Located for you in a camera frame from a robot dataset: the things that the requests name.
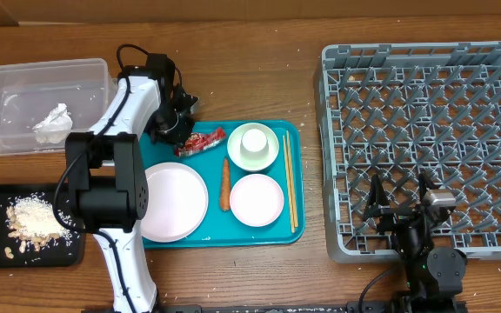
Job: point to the teal plastic tray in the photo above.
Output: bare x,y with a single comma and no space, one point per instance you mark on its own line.
219,228

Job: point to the brown cardboard backdrop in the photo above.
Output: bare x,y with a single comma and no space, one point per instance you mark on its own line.
14,12

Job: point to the pale green bowl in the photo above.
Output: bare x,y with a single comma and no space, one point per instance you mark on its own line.
252,162

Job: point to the clear plastic bin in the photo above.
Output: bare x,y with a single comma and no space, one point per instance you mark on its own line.
30,91

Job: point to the white paper napkin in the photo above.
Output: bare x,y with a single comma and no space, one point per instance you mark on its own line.
54,128

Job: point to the large pink plate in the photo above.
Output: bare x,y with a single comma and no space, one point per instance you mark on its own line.
178,202

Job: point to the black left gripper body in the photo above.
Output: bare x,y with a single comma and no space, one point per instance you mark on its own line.
169,125

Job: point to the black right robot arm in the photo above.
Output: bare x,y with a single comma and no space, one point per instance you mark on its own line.
434,274

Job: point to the grey plastic dish rack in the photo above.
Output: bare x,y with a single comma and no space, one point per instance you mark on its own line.
398,110

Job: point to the white upside-down cup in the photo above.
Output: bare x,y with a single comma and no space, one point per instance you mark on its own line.
254,141

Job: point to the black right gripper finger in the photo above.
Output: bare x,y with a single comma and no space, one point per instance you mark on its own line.
425,183
377,202

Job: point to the red snack wrapper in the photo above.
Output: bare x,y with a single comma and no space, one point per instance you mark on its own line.
200,142

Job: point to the black waste tray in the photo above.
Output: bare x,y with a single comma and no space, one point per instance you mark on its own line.
59,253

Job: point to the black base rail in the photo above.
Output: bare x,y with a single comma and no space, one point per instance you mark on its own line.
350,307

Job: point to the left wooden chopstick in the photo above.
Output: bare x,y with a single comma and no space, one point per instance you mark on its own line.
288,182

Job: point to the orange carrot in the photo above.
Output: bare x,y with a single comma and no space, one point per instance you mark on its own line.
224,199

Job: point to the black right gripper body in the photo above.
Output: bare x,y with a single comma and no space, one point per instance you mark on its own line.
410,239

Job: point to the rice and peanut scraps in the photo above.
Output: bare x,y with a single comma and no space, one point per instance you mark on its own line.
31,220

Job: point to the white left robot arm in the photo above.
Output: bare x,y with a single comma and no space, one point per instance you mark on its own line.
105,177

